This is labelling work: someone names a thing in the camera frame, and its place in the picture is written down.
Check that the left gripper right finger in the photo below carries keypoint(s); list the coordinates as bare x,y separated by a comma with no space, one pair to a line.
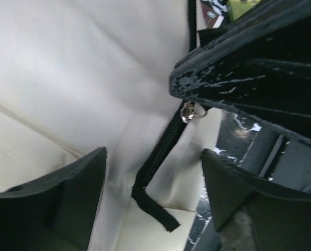
251,213

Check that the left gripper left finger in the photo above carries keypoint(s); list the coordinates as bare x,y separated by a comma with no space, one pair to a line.
56,211

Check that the landscape cover thin book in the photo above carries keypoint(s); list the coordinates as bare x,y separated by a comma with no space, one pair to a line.
239,9

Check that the cream canvas student bag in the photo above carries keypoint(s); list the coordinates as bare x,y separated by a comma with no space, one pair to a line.
79,75

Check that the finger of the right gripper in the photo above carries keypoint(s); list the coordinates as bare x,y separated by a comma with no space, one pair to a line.
259,67

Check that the yellow cover paperback book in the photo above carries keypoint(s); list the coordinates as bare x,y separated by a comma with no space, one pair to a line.
215,13

